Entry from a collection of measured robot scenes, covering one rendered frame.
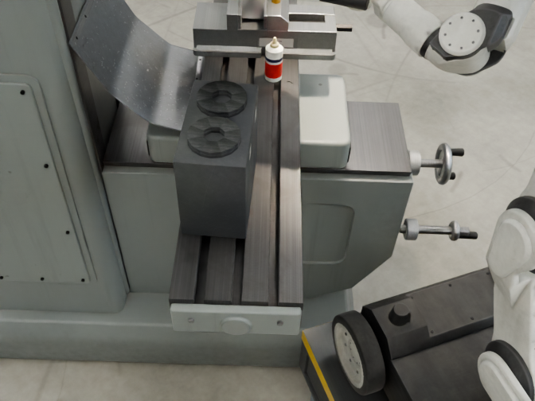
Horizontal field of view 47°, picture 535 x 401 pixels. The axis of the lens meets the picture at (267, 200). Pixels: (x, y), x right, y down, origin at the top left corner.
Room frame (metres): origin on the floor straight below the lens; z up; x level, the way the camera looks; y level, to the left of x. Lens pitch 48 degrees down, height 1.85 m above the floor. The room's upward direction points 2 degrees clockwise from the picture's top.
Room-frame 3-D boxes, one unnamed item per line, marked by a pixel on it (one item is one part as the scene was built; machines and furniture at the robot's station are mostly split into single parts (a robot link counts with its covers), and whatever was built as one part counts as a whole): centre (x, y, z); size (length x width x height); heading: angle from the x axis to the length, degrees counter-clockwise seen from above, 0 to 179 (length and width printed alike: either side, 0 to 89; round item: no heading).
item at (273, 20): (1.34, 0.00, 1.05); 0.12 x 0.06 x 0.04; 1
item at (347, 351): (0.73, -0.23, 0.50); 0.20 x 0.05 x 0.20; 22
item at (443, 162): (1.23, -0.45, 0.66); 0.16 x 0.12 x 0.12; 91
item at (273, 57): (1.19, 0.00, 1.02); 0.04 x 0.04 x 0.11
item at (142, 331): (1.22, 0.30, 0.10); 1.20 x 0.60 x 0.20; 91
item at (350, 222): (1.22, 0.03, 0.47); 0.80 x 0.30 x 0.60; 91
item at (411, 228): (1.09, -0.48, 0.54); 0.22 x 0.06 x 0.06; 91
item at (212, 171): (0.81, 0.09, 1.06); 0.22 x 0.12 x 0.20; 177
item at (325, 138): (1.22, 0.05, 0.82); 0.50 x 0.35 x 0.12; 91
